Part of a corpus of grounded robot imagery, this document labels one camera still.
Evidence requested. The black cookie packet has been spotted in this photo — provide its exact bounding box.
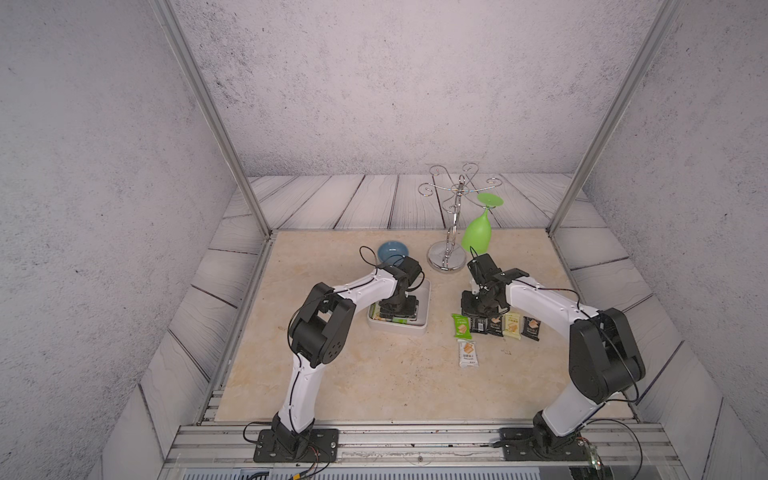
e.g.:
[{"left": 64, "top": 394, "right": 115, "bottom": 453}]
[
  {"left": 521, "top": 316, "right": 541, "bottom": 341},
  {"left": 470, "top": 317, "right": 488, "bottom": 335},
  {"left": 486, "top": 317, "right": 504, "bottom": 337}
]

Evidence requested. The white plastic storage box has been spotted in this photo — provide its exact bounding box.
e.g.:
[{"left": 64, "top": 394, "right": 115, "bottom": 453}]
[{"left": 367, "top": 280, "right": 431, "bottom": 336}]

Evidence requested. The pale yellow cookie packet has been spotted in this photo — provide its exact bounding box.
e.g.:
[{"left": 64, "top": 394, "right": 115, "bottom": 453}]
[{"left": 502, "top": 312, "right": 522, "bottom": 340}]

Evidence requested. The green cookie packet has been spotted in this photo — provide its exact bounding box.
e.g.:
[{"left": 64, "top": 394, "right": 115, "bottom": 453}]
[{"left": 452, "top": 314, "right": 472, "bottom": 340}]

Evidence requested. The yellow-green cookie packet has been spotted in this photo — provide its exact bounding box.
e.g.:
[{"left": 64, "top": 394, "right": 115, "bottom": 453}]
[{"left": 369, "top": 303, "right": 383, "bottom": 321}]

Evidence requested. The white cookie packet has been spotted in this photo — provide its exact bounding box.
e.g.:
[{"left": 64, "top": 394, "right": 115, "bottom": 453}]
[{"left": 458, "top": 339, "right": 479, "bottom": 368}]

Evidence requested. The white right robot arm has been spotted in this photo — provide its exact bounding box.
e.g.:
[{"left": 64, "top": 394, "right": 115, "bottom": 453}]
[{"left": 461, "top": 254, "right": 646, "bottom": 454}]

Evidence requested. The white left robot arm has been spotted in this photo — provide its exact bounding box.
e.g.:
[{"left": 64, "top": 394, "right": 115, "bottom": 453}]
[{"left": 271, "top": 256, "right": 423, "bottom": 457}]

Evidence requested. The blue ceramic bowl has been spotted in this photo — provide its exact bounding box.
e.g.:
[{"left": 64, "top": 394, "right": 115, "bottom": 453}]
[{"left": 377, "top": 240, "right": 409, "bottom": 265}]

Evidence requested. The chrome wine glass rack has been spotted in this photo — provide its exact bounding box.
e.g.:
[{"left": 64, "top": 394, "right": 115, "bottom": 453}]
[{"left": 418, "top": 162, "right": 503, "bottom": 273}]

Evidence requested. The green plastic wine glass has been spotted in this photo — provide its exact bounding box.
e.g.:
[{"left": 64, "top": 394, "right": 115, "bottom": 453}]
[{"left": 462, "top": 192, "right": 504, "bottom": 257}]

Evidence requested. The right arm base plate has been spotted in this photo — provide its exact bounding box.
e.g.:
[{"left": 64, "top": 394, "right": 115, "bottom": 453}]
[{"left": 496, "top": 427, "right": 590, "bottom": 463}]

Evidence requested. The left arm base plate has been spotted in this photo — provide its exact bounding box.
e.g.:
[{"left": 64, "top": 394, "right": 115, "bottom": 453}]
[{"left": 253, "top": 425, "right": 340, "bottom": 464}]

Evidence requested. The aluminium frame rail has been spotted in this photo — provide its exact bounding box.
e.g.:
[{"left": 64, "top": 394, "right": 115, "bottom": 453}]
[{"left": 160, "top": 418, "right": 688, "bottom": 479}]

